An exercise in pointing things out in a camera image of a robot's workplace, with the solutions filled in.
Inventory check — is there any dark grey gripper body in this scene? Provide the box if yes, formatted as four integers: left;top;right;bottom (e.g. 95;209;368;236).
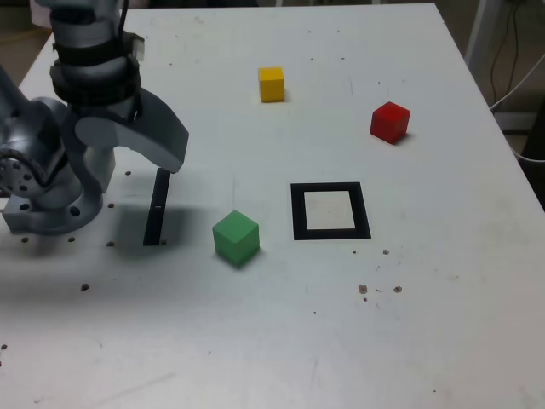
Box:
66;95;144;125

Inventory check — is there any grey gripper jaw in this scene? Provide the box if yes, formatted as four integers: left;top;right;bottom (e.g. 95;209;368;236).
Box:
62;111;117;196
75;88;190;175

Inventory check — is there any yellow cube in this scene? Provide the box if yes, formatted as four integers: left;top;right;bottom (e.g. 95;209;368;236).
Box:
257;66;285;104

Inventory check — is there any green cube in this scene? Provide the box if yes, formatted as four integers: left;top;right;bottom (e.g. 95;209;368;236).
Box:
211;209;261;268

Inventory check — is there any red cube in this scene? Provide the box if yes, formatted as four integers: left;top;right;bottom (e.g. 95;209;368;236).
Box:
369;101;412;146

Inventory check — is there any black tape square outline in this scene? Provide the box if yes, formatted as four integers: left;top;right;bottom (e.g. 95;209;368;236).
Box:
290;181;372;241

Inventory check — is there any black tape strip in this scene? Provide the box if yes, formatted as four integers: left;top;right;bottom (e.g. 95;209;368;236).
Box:
142;167;171;247

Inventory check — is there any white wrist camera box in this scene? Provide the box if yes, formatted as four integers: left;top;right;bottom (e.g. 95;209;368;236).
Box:
130;34;148;61

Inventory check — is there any white metal post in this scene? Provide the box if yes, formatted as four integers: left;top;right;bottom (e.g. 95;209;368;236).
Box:
464;0;491;73

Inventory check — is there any thin black cable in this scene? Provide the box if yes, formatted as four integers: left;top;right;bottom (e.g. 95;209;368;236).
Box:
489;2;513;102
507;2;522;94

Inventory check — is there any white cable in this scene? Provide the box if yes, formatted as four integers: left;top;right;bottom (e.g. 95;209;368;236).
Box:
489;55;545;112
508;135;545;164

